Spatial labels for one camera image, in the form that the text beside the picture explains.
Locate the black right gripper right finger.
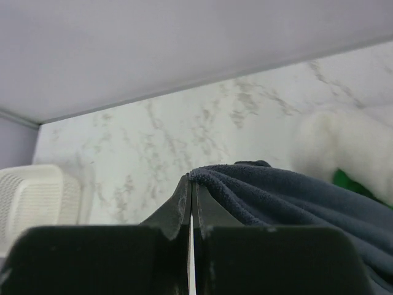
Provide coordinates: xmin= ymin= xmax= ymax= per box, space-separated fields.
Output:
xmin=192 ymin=184 xmax=372 ymax=294

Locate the dark blue towel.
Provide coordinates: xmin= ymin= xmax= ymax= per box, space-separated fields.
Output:
xmin=189 ymin=160 xmax=392 ymax=294

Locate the white fluffy towel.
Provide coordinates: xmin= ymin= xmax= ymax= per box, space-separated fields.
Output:
xmin=290 ymin=107 xmax=392 ymax=205

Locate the green towel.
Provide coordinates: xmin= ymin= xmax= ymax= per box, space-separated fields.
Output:
xmin=332 ymin=170 xmax=392 ymax=209

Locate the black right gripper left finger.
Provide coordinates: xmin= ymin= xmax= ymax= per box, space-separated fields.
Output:
xmin=1 ymin=176 xmax=191 ymax=294

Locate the white perforated basket left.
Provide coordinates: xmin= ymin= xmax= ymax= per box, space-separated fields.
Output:
xmin=1 ymin=165 xmax=82 ymax=258

